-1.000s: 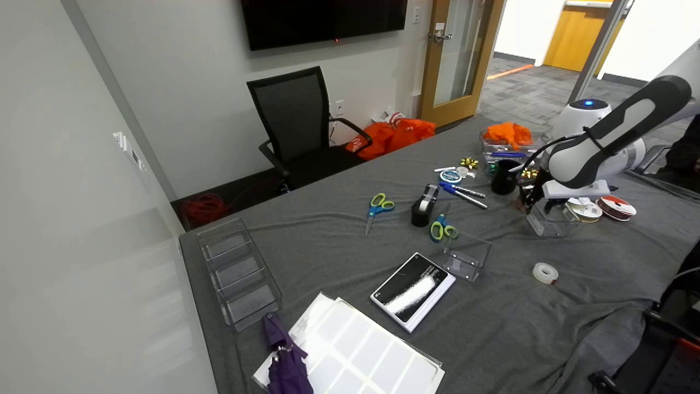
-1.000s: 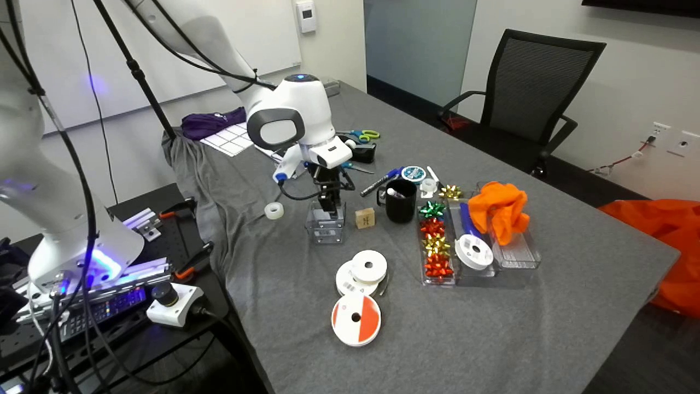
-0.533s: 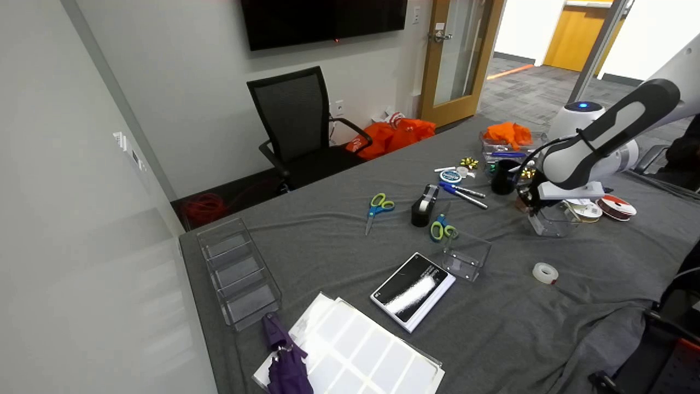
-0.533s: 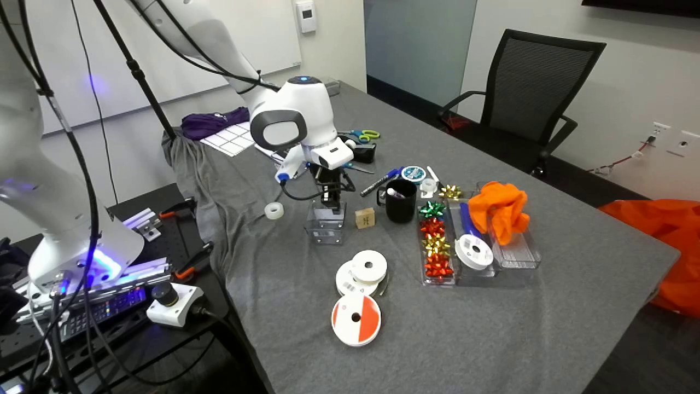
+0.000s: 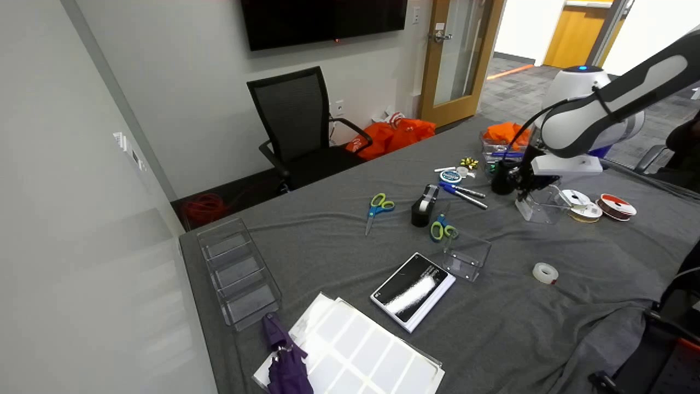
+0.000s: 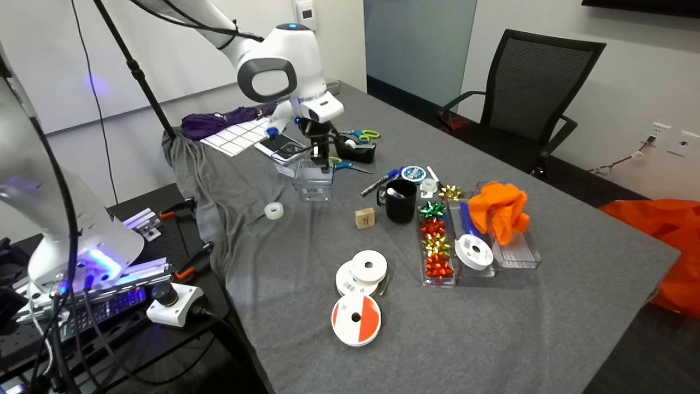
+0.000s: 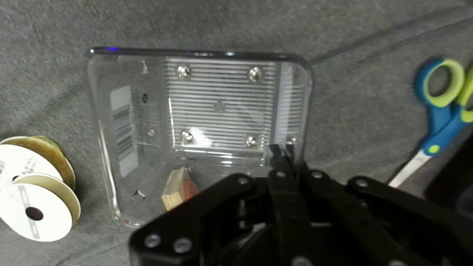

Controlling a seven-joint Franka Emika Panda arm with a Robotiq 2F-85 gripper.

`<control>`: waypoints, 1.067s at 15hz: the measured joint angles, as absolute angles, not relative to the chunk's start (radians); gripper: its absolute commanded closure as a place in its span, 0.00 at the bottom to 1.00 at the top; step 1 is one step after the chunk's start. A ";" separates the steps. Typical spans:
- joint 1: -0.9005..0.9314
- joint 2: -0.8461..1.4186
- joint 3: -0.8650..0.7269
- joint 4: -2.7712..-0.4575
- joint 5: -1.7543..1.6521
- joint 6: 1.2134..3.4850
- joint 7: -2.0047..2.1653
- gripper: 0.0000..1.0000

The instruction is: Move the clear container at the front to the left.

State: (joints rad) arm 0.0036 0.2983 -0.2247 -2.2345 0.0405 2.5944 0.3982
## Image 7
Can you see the small clear plastic container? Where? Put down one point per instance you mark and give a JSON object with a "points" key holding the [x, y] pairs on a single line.
{"points": [[217, 112]]}

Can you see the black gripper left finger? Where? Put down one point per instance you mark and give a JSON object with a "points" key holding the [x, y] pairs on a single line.
{"points": [[222, 216]]}

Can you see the grey fabric table cloth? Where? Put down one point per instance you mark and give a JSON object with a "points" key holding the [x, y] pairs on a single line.
{"points": [[50, 74]]}

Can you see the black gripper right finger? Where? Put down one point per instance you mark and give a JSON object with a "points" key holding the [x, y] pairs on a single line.
{"points": [[355, 216]]}

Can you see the small wooden block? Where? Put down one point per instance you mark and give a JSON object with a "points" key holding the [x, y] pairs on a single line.
{"points": [[178, 193]]}

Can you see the blue and green scissors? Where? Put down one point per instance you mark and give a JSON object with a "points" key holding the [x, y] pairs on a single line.
{"points": [[441, 122]]}

